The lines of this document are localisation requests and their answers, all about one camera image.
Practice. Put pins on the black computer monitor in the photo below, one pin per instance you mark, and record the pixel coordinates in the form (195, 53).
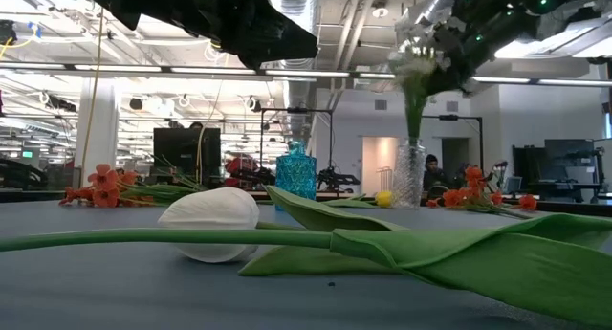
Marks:
(181, 146)

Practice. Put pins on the dark office workstation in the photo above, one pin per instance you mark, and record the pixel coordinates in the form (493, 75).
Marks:
(569, 153)

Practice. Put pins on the blue cut glass vase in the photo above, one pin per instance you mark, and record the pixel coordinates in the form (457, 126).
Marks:
(296, 172)

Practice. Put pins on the green exit sign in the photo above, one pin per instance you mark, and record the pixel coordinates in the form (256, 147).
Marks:
(27, 154)

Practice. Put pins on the white artificial tulip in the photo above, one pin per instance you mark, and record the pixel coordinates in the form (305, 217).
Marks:
(210, 210)

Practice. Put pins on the round ceiling sensor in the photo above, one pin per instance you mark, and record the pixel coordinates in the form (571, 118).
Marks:
(380, 9)

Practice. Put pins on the white building column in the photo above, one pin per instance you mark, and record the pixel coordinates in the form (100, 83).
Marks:
(107, 138)

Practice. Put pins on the black metal frame stand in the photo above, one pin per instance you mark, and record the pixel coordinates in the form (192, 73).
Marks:
(296, 110)
(449, 116)

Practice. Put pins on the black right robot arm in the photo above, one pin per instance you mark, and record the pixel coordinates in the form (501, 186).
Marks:
(526, 14)

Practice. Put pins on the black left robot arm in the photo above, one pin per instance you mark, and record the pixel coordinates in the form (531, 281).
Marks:
(110, 0)

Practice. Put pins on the green tulip stem foreground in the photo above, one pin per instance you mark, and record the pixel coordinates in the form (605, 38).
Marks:
(143, 235)

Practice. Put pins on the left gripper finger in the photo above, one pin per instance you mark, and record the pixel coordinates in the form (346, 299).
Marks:
(268, 38)

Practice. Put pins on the red equipment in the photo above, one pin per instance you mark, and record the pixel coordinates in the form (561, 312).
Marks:
(241, 166)

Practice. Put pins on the clear cut glass vase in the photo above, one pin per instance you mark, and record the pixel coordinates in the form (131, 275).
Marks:
(408, 182)

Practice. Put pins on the long ceiling light strip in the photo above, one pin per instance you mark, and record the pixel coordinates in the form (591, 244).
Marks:
(550, 81)
(119, 68)
(311, 74)

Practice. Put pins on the white artificial flower bunch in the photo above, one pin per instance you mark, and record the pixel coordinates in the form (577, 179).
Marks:
(415, 115)

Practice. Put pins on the person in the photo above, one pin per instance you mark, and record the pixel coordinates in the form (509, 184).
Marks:
(196, 125)
(432, 174)

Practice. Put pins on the black background robot arm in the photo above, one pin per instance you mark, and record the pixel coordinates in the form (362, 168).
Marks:
(337, 179)

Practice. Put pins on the orange artificial flower bunch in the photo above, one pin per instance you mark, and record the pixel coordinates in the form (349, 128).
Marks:
(475, 174)
(106, 179)

